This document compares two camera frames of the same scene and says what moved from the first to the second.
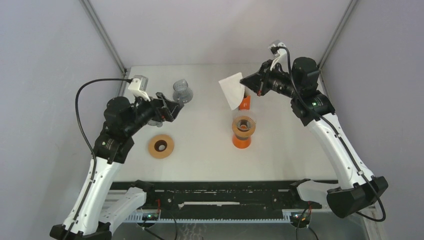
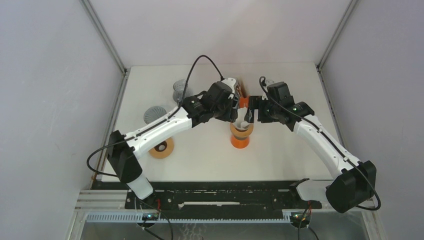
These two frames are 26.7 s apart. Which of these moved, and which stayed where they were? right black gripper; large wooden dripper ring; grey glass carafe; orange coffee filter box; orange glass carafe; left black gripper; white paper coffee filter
Moved: left black gripper; white paper coffee filter; right black gripper
Stayed: orange glass carafe; large wooden dripper ring; orange coffee filter box; grey glass carafe
